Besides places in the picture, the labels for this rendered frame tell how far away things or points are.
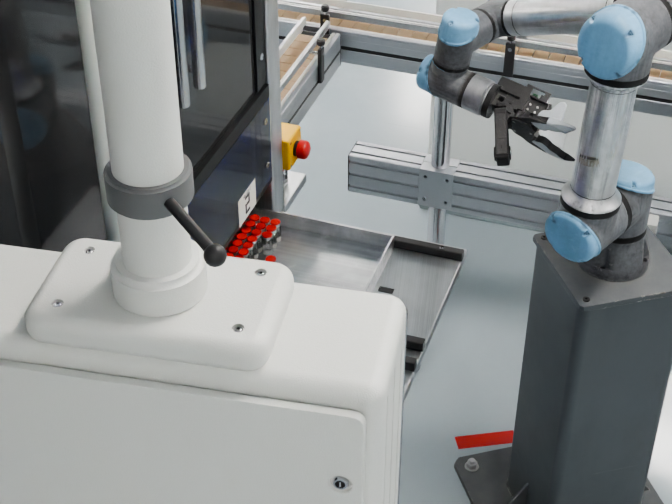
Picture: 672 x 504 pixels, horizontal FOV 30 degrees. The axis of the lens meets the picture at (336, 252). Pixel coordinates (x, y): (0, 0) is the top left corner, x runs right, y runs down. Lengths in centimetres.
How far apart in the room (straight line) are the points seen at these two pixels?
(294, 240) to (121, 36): 147
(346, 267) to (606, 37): 68
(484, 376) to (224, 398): 233
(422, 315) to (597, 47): 59
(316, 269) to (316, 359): 120
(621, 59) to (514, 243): 189
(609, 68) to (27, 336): 124
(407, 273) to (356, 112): 226
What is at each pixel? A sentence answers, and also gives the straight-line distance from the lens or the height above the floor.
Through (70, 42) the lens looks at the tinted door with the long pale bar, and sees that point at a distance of 171.
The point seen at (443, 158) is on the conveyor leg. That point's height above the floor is 58.
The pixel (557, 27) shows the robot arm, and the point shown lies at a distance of 249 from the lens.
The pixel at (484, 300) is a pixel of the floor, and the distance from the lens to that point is 381.
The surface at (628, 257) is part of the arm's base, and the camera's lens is 263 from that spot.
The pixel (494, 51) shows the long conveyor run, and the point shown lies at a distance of 315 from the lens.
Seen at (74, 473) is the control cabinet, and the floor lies 138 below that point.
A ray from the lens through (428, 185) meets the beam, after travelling 340.
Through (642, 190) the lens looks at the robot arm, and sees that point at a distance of 255.
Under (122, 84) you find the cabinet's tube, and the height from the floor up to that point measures 185.
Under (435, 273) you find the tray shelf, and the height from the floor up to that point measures 88.
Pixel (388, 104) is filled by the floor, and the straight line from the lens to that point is 473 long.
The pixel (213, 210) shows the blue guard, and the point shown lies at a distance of 226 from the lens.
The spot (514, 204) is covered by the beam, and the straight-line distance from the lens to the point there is 338.
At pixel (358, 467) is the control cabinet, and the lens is 130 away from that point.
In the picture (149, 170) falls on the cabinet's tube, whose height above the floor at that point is 175.
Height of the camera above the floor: 241
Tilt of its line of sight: 37 degrees down
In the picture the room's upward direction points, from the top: straight up
